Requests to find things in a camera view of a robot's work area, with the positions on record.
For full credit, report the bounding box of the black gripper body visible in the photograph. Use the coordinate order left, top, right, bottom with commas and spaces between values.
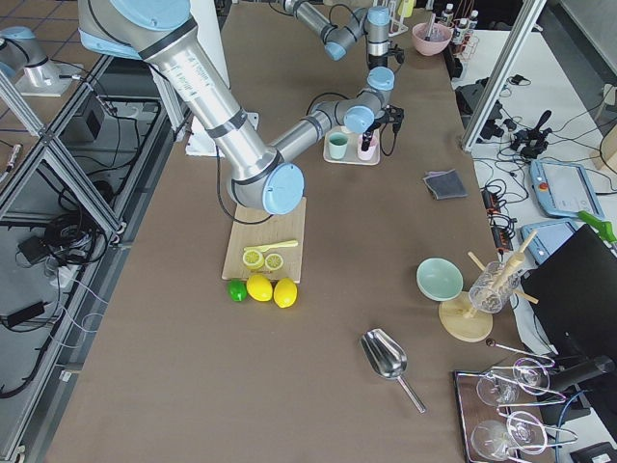
365, 105, 404, 136
366, 41, 405, 72

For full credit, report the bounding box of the pink plastic cup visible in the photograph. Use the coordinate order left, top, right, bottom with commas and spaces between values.
357, 134, 378, 162

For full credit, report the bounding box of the green plastic cup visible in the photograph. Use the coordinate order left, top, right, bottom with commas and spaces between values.
328, 132, 349, 160

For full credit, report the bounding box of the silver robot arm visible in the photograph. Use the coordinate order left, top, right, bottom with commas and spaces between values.
279, 1, 405, 69
78, 1, 395, 215

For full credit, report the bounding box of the cream rabbit serving tray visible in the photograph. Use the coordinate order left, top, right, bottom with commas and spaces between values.
323, 125, 381, 166

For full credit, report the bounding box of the metal muddler black tip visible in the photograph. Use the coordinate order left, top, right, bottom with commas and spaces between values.
424, 13, 436, 41

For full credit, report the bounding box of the pink bowl with ice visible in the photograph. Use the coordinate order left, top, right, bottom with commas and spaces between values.
412, 23, 453, 56

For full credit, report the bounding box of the grey folded cloth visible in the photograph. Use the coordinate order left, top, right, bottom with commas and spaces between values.
423, 169, 468, 201

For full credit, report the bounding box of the wooden cutting board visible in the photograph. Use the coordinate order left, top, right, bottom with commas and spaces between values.
222, 198, 307, 284

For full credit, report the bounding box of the yellow plastic knife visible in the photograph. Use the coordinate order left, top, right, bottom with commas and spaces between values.
243, 239, 299, 253

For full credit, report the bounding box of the lemon slice upper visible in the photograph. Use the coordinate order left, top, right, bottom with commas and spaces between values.
264, 253, 284, 272

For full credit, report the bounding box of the lemon slice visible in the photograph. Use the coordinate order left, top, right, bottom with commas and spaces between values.
264, 253, 284, 272
242, 249, 265, 271

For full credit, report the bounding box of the green plastic bowl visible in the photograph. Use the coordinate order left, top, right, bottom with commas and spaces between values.
416, 258, 464, 302

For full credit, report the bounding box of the lemon slice lower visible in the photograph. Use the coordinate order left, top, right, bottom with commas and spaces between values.
242, 249, 265, 271

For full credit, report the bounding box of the whole yellow lemon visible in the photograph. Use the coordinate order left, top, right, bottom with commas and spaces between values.
273, 278, 298, 309
246, 274, 274, 302

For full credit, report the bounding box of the blue teach pendant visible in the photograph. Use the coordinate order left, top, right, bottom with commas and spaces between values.
520, 218, 580, 264
529, 159, 604, 218

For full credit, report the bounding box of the green lime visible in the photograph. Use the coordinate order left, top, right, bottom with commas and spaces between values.
227, 280, 248, 302

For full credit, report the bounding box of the clear textured glass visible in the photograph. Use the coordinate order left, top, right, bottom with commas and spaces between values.
469, 261, 522, 313

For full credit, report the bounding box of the wooden cup rack stand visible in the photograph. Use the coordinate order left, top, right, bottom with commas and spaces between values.
439, 231, 539, 342

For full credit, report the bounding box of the steel ice scoop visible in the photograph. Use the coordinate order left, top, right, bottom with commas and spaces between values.
361, 328, 427, 414

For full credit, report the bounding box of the black monitor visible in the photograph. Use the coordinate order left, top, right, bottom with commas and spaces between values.
523, 225, 616, 359

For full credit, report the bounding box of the wine glass far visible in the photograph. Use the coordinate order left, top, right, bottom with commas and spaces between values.
476, 357, 550, 406

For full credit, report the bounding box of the wine glass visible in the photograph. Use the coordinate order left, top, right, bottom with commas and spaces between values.
470, 411, 548, 462
476, 357, 550, 406

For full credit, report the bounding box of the wine glass near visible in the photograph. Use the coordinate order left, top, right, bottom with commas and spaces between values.
470, 411, 548, 462

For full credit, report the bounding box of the white wire cup rack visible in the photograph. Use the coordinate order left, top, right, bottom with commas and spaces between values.
385, 0, 408, 38

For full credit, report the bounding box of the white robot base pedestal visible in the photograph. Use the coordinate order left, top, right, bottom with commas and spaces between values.
186, 1, 255, 160

